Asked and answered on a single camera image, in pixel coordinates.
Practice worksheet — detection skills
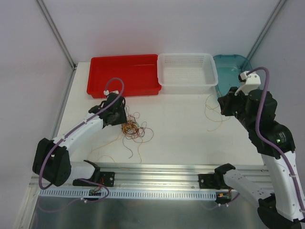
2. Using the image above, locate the multicolour wire bundle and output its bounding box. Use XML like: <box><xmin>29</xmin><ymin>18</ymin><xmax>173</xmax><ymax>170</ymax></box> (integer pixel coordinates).
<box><xmin>119</xmin><ymin>106</ymin><xmax>155</xmax><ymax>165</ymax></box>

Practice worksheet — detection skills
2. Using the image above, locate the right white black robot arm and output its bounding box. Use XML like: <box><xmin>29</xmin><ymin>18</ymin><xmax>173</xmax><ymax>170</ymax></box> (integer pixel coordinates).
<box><xmin>198</xmin><ymin>87</ymin><xmax>305</xmax><ymax>229</ymax></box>

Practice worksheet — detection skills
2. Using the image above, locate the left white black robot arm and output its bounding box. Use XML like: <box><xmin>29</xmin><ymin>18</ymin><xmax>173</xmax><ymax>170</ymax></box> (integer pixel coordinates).
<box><xmin>32</xmin><ymin>92</ymin><xmax>127</xmax><ymax>187</ymax></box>

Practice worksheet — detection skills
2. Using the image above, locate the teal transparent plastic tray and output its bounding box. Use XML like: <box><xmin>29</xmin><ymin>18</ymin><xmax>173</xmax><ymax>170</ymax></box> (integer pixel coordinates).
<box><xmin>213</xmin><ymin>54</ymin><xmax>252</xmax><ymax>97</ymax></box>

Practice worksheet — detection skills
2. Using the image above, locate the red plastic tray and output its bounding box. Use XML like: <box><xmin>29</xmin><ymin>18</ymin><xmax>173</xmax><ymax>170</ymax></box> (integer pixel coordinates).
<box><xmin>87</xmin><ymin>54</ymin><xmax>162</xmax><ymax>99</ymax></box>

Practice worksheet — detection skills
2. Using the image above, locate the white perforated plastic basket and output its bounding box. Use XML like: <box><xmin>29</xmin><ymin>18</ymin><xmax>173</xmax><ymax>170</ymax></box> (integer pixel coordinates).
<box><xmin>157</xmin><ymin>53</ymin><xmax>218</xmax><ymax>94</ymax></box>

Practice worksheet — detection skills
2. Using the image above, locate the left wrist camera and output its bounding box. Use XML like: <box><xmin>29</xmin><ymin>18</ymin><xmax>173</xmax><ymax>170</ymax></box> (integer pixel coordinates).
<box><xmin>103</xmin><ymin>90</ymin><xmax>119</xmax><ymax>96</ymax></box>

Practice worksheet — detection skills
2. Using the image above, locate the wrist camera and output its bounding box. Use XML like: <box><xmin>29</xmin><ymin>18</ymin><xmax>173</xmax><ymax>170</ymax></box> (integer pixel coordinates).
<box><xmin>103</xmin><ymin>90</ymin><xmax>119</xmax><ymax>96</ymax></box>
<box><xmin>234</xmin><ymin>71</ymin><xmax>261</xmax><ymax>96</ymax></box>

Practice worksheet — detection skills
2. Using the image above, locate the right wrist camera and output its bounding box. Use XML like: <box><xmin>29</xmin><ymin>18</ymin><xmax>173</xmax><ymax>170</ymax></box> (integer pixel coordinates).
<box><xmin>234</xmin><ymin>71</ymin><xmax>261</xmax><ymax>96</ymax></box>

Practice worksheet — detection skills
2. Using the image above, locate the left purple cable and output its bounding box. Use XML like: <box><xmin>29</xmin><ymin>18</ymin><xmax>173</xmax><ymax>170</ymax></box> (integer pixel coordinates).
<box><xmin>38</xmin><ymin>77</ymin><xmax>125</xmax><ymax>212</ymax></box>

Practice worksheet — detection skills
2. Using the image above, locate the purple cable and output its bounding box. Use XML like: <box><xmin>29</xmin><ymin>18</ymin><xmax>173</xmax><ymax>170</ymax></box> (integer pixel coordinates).
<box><xmin>245</xmin><ymin>67</ymin><xmax>305</xmax><ymax>210</ymax></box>
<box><xmin>38</xmin><ymin>77</ymin><xmax>125</xmax><ymax>212</ymax></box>

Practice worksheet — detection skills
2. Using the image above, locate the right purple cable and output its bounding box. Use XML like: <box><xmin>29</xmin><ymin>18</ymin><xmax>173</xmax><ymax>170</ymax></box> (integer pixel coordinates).
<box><xmin>245</xmin><ymin>67</ymin><xmax>305</xmax><ymax>210</ymax></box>

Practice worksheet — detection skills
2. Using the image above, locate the aluminium extrusion rail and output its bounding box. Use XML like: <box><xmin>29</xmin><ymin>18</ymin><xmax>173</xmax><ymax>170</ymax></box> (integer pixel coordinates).
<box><xmin>30</xmin><ymin>163</ymin><xmax>270</xmax><ymax>191</ymax></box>

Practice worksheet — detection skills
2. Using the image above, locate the white slotted cable duct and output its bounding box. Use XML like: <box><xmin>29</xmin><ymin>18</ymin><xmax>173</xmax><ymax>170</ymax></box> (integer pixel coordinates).
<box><xmin>40</xmin><ymin>188</ymin><xmax>216</xmax><ymax>201</ymax></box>

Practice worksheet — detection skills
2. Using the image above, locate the right aluminium frame post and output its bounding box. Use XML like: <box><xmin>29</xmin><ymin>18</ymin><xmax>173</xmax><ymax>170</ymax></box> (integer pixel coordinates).
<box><xmin>246</xmin><ymin>0</ymin><xmax>288</xmax><ymax>61</ymax></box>

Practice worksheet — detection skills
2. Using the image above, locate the aluminium frame post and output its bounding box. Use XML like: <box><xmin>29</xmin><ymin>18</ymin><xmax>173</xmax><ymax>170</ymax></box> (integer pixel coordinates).
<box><xmin>246</xmin><ymin>0</ymin><xmax>288</xmax><ymax>61</ymax></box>
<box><xmin>35</xmin><ymin>0</ymin><xmax>77</xmax><ymax>70</ymax></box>

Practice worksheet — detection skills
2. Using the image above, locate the left aluminium frame post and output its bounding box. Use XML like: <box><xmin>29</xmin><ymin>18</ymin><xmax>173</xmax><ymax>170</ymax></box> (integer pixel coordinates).
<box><xmin>35</xmin><ymin>0</ymin><xmax>77</xmax><ymax>70</ymax></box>

